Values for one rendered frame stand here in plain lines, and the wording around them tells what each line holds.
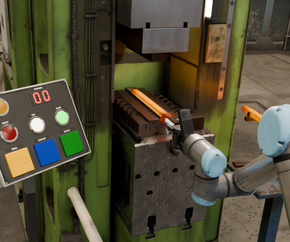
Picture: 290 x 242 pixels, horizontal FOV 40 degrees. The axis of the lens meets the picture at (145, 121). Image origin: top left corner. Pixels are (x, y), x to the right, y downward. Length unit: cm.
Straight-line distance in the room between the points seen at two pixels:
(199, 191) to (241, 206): 158
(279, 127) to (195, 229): 116
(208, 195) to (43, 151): 59
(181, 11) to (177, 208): 87
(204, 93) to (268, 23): 676
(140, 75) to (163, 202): 69
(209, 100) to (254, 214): 123
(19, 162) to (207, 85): 98
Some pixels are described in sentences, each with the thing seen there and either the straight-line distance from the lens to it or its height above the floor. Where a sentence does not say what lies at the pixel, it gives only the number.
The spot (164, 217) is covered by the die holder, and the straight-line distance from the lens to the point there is 184.
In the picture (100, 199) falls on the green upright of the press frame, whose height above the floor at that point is 55.
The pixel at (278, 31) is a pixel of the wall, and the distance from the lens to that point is 875.
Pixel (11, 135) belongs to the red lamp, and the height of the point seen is 108.
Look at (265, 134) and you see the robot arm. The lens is 95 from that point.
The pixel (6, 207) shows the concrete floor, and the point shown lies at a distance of 292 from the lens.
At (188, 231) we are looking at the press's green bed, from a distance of 197.
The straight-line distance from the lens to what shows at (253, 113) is 184.
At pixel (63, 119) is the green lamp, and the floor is 108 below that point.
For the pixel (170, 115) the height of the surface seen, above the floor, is 101.
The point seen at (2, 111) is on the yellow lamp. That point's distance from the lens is 129.
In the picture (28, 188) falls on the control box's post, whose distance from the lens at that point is 150.
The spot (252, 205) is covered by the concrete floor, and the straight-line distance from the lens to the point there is 303.
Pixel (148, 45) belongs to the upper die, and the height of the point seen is 130.
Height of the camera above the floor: 160
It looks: 22 degrees down
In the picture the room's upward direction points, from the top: 3 degrees clockwise
